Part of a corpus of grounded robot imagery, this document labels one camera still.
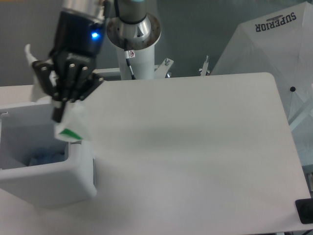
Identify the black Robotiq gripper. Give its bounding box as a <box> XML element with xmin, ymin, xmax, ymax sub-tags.
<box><xmin>32</xmin><ymin>11</ymin><xmax>105</xmax><ymax>122</ymax></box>

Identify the white green plastic wrapper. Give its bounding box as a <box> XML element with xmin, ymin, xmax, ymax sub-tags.
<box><xmin>24</xmin><ymin>44</ymin><xmax>92</xmax><ymax>143</ymax></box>

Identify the crushed clear plastic bottle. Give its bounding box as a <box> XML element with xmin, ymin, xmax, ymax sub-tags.
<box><xmin>28</xmin><ymin>148</ymin><xmax>66</xmax><ymax>166</ymax></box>

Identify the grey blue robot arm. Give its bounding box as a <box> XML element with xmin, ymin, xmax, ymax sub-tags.
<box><xmin>31</xmin><ymin>0</ymin><xmax>151</xmax><ymax>123</ymax></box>

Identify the white plastic trash can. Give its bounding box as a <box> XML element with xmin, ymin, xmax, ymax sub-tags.
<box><xmin>0</xmin><ymin>101</ymin><xmax>97</xmax><ymax>207</ymax></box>

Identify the metal clamp screw right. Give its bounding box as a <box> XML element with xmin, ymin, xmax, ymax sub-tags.
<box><xmin>199</xmin><ymin>55</ymin><xmax>210</xmax><ymax>76</ymax></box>

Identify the white Superior umbrella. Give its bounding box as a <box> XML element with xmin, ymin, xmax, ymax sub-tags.
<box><xmin>210</xmin><ymin>1</ymin><xmax>313</xmax><ymax>138</ymax></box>

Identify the black device at table edge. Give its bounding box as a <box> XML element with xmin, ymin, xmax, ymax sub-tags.
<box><xmin>295</xmin><ymin>198</ymin><xmax>313</xmax><ymax>224</ymax></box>

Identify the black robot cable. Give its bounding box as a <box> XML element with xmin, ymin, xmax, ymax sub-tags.
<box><xmin>123</xmin><ymin>38</ymin><xmax>136</xmax><ymax>80</ymax></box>

